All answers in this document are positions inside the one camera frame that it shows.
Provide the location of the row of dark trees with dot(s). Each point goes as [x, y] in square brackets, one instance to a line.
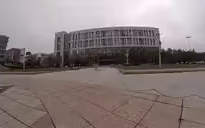
[183, 56]

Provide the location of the row of bare trees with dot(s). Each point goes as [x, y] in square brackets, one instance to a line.
[53, 60]

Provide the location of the grey stone slab pavement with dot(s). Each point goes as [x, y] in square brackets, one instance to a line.
[100, 96]

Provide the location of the small grey building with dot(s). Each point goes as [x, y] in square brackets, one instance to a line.
[15, 55]

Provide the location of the large curved pale building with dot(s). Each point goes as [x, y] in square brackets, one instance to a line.
[113, 38]

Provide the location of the pole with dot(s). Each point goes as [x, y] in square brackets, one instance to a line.
[159, 55]

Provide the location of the grass lawn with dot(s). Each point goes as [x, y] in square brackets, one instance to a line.
[163, 66]

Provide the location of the street lamp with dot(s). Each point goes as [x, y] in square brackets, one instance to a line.
[189, 41]

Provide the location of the grass strip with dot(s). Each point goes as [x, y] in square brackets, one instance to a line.
[26, 69]

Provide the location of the grey stone kerb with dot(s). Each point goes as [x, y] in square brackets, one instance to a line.
[163, 70]

